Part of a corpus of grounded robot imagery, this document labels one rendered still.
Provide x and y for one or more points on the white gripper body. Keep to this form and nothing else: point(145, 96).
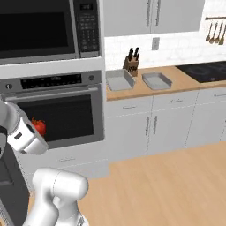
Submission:
point(35, 145)

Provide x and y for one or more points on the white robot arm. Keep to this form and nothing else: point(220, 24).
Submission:
point(58, 188)

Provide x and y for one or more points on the red tomato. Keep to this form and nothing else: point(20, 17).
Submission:
point(40, 127)

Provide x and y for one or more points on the grey tupperware container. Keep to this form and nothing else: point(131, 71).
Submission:
point(119, 81)
point(156, 81)

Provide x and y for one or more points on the steel built-in oven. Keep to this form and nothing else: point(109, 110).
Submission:
point(67, 117)

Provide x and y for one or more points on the grey drawer below oven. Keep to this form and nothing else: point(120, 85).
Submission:
point(82, 164)

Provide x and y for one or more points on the grey lower cupboard door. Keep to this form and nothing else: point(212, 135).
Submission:
point(173, 132)
point(126, 138)
point(206, 123)

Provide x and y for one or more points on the grey cupboard door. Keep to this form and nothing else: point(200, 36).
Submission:
point(173, 132)
point(179, 14)
point(206, 123)
point(126, 17)
point(126, 138)

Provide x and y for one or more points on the grey drawer front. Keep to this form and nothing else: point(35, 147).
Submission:
point(129, 113)
point(210, 100)
point(176, 106)

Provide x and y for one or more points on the steel microwave oven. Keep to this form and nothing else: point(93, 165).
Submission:
point(38, 29)

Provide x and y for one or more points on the wooden knife block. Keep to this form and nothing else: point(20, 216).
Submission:
point(131, 67)

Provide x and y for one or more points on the grey upper cupboard door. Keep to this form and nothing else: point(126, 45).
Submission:
point(179, 14)
point(126, 17)

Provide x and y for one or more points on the black hob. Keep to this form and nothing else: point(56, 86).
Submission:
point(206, 71)

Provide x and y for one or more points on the hanging wooden utensil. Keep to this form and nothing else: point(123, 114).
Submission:
point(222, 36)
point(208, 33)
point(213, 36)
point(218, 35)

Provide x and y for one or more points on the grey wall outlet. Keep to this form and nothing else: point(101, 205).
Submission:
point(155, 43)

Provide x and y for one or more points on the wooden utensil rail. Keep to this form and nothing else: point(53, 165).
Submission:
point(216, 18)

